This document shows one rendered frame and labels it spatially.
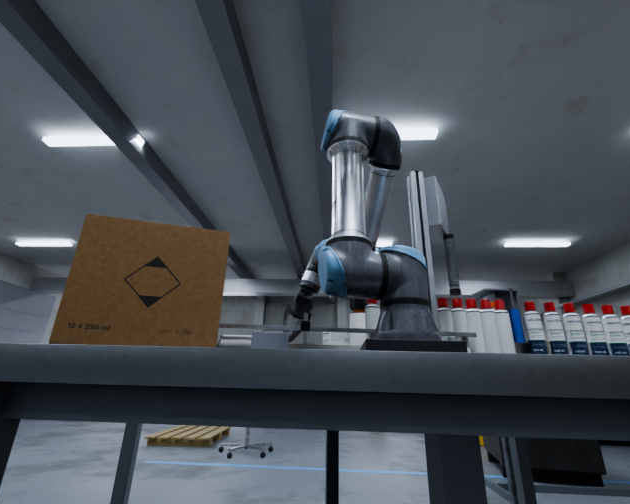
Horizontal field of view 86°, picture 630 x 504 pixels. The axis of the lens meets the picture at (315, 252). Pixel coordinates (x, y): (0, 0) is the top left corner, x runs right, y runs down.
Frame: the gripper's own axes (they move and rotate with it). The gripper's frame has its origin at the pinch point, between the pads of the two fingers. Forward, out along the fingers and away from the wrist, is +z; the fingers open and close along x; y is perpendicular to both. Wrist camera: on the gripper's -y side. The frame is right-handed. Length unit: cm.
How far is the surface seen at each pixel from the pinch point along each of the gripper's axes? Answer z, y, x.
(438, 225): -50, -17, -32
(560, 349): -31, -2, -88
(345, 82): -258, 132, 49
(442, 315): -27, -1, -46
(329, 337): -12.2, 43.6, -15.8
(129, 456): 70, 76, 51
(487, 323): -30, -2, -62
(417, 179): -66, -15, -21
